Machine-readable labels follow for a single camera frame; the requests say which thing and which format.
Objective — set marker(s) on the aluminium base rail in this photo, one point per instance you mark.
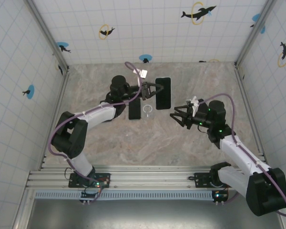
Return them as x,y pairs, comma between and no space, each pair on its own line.
152,176

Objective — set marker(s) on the aluminium table side rail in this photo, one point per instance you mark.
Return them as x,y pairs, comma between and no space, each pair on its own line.
251,114
53,119

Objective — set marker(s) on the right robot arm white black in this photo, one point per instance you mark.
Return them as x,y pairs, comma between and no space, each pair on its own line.
238,150

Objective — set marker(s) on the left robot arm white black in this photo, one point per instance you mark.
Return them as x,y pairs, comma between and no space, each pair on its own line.
97,115

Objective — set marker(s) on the black smartphone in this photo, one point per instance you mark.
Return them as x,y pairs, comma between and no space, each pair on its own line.
164,97
134,109

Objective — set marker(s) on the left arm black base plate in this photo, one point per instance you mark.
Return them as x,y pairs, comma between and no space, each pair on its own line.
71,183

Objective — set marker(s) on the aluminium frame post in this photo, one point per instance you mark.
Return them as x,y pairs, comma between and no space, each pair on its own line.
255,33
47,35

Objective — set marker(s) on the grey metal sheet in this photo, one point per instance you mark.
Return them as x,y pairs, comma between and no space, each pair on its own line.
152,214

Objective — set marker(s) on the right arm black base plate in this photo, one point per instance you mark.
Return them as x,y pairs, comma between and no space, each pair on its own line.
200,181

